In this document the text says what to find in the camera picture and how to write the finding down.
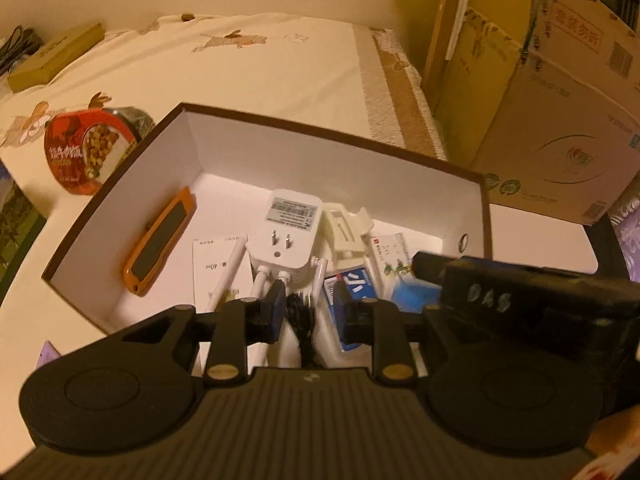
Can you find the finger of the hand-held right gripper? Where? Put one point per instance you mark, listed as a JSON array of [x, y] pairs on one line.
[[430, 266]]

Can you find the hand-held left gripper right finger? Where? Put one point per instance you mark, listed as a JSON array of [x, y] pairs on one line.
[[345, 317]]

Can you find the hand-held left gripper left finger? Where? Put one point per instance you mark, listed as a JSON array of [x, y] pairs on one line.
[[274, 310]]

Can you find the blue toothpaste tube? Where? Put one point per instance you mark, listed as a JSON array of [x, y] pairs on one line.
[[357, 282]]

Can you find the medicine box with green bird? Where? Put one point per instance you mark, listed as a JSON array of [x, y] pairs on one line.
[[390, 255]]

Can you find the white wifi repeater with antennas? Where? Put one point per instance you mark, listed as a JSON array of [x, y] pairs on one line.
[[285, 240]]

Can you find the white plastic clip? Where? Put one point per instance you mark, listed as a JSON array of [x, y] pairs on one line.
[[345, 240]]

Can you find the orange utility knife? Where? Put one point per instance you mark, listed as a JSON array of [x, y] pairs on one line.
[[160, 240]]

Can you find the white cardboard box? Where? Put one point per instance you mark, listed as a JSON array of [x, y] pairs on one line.
[[325, 160]]

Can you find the white paper slip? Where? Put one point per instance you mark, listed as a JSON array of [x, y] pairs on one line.
[[210, 265]]

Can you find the purple patterned cloth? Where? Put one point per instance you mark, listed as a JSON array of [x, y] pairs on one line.
[[630, 240]]

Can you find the large printed cardboard box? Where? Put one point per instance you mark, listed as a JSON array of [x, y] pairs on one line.
[[560, 125]]

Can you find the plain cardboard box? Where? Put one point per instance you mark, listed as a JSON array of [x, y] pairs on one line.
[[470, 75]]

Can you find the red instant rice bowl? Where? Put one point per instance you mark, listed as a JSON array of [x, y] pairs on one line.
[[75, 150]]

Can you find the flat yellow box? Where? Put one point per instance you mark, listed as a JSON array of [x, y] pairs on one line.
[[55, 55]]

